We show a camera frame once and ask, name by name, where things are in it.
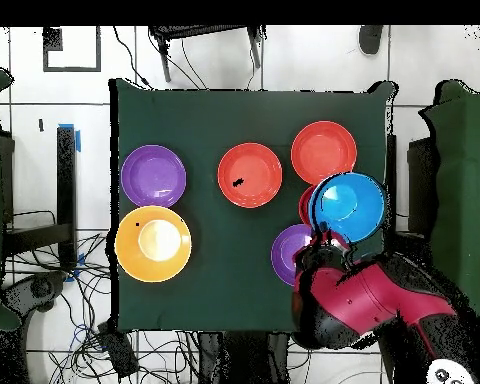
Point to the blue tape strip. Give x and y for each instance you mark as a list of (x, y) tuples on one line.
[(78, 142)]

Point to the purple plastic bowl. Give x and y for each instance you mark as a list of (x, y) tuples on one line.
[(286, 252), (153, 176)]

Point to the black square frame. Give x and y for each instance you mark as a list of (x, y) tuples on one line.
[(52, 40)]

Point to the black metal chair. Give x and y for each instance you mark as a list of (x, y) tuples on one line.
[(200, 31)]

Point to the large yellow-orange bowl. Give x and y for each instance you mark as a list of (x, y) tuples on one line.
[(128, 244)]

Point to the person's foot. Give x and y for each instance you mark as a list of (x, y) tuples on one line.
[(371, 40)]

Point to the black power brick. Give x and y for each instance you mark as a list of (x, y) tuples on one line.
[(118, 352)]

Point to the blue plastic bowl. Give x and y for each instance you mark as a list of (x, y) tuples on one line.
[(352, 204)]

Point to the dark green tablecloth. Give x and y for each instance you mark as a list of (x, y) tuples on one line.
[(224, 116)]

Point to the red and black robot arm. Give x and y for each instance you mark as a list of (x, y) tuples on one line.
[(376, 304)]

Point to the wide red-orange bowl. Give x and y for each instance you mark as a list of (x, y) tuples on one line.
[(256, 168), (324, 152)]

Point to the black table frame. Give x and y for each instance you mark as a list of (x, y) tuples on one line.
[(66, 180)]

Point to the small deep orange bowl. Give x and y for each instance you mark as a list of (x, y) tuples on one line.
[(304, 204)]

